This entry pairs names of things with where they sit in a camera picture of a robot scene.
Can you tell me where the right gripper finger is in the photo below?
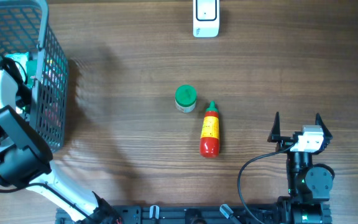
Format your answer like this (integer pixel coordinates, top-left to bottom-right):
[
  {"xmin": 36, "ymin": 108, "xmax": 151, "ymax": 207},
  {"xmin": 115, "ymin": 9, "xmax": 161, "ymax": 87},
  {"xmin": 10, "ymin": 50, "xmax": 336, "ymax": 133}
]
[
  {"xmin": 267, "ymin": 112, "xmax": 282, "ymax": 143},
  {"xmin": 315, "ymin": 113, "xmax": 333, "ymax": 146}
]

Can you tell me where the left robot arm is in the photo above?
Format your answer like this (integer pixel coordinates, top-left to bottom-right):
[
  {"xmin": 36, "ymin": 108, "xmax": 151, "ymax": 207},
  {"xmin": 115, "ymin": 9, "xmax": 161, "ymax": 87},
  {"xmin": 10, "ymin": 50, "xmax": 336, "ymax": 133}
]
[{"xmin": 0, "ymin": 57, "xmax": 122, "ymax": 223}]

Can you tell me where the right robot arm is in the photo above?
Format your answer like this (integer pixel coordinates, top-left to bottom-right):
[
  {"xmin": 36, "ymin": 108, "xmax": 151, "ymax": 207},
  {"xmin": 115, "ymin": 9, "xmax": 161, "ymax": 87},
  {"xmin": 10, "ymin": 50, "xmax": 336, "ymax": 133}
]
[{"xmin": 268, "ymin": 113, "xmax": 335, "ymax": 224}]

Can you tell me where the red chili sauce bottle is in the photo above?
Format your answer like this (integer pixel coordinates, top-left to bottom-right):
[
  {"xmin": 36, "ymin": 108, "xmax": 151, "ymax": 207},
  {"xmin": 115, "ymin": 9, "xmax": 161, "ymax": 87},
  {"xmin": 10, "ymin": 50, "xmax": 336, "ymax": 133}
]
[{"xmin": 200, "ymin": 101, "xmax": 220, "ymax": 158}]

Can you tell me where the light green wipes packet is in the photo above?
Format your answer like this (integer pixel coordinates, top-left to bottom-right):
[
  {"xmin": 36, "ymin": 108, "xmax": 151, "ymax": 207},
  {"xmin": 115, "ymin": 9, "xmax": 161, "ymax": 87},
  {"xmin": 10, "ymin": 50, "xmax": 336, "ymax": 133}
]
[{"xmin": 5, "ymin": 52, "xmax": 29, "ymax": 72}]

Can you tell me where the green lid jar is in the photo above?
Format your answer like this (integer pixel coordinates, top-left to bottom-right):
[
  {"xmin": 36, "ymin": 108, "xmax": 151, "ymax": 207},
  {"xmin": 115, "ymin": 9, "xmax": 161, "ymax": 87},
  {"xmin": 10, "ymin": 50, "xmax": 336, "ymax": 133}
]
[{"xmin": 175, "ymin": 85, "xmax": 197, "ymax": 113}]

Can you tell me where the green 3M glove package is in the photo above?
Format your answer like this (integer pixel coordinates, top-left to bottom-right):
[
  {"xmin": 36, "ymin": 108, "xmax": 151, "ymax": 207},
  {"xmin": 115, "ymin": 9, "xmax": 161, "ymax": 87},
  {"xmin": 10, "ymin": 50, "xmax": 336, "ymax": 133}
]
[{"xmin": 26, "ymin": 60, "xmax": 37, "ymax": 89}]

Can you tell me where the white barcode scanner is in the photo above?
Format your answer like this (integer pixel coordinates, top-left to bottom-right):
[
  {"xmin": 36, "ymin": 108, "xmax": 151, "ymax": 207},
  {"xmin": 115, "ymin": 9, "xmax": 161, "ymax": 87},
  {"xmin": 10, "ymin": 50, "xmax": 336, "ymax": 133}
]
[{"xmin": 193, "ymin": 0, "xmax": 220, "ymax": 38}]

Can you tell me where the right black camera cable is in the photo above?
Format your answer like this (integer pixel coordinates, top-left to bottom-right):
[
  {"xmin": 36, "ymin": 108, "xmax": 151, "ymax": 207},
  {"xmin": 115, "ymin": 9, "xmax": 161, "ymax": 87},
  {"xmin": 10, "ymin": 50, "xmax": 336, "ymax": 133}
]
[{"xmin": 237, "ymin": 143, "xmax": 296, "ymax": 224}]

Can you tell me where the grey plastic mesh basket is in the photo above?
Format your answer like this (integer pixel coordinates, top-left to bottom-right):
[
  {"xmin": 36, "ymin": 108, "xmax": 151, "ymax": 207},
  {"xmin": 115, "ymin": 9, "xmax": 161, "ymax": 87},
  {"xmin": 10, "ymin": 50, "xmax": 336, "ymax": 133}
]
[{"xmin": 0, "ymin": 1, "xmax": 69, "ymax": 152}]

